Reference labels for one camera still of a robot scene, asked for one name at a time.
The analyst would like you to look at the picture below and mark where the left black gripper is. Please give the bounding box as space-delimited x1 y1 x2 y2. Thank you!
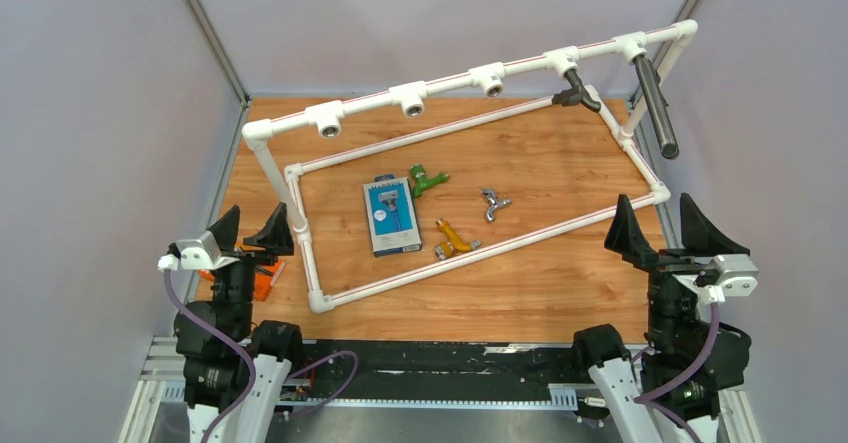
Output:
207 201 293 337

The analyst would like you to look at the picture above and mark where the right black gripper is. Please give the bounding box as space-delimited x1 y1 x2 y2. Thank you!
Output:
601 191 744 351

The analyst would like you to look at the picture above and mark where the white PVC pipe frame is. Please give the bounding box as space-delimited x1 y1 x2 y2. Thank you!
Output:
241 19 700 315

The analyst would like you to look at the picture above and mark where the yellow brass faucet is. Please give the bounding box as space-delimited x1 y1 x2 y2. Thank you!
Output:
434 219 482 261

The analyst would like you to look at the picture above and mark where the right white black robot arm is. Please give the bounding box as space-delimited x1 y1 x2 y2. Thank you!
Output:
570 193 759 442

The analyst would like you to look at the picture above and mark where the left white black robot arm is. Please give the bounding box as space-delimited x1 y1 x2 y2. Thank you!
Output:
158 203 306 442

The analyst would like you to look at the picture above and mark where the orange razor package box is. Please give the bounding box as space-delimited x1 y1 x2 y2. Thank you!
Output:
181 247 290 305

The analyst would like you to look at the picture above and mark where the blue razor package box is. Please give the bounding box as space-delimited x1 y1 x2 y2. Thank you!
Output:
362 174 423 257

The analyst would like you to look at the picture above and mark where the dark metal tube faucet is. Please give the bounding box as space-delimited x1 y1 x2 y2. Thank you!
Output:
632 54 679 160

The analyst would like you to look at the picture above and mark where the silver chrome faucet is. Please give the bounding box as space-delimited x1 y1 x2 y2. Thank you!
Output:
480 188 513 223

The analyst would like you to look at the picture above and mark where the green faucet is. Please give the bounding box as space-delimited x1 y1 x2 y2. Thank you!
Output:
409 164 450 199

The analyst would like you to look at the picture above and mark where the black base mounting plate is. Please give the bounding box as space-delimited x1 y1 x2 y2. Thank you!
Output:
304 339 596 403

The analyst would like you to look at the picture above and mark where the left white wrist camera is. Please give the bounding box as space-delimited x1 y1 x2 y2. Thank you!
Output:
157 231 238 272

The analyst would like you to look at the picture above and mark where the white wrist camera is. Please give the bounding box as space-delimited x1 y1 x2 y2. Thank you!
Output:
692 254 760 305
157 231 238 272

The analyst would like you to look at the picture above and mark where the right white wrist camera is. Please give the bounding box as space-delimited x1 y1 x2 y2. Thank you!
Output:
692 254 760 305

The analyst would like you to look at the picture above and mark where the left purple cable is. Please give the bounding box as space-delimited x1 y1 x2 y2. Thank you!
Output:
162 268 360 443

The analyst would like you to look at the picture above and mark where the black faucet on frame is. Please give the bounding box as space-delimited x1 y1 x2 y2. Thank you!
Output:
551 68 602 113

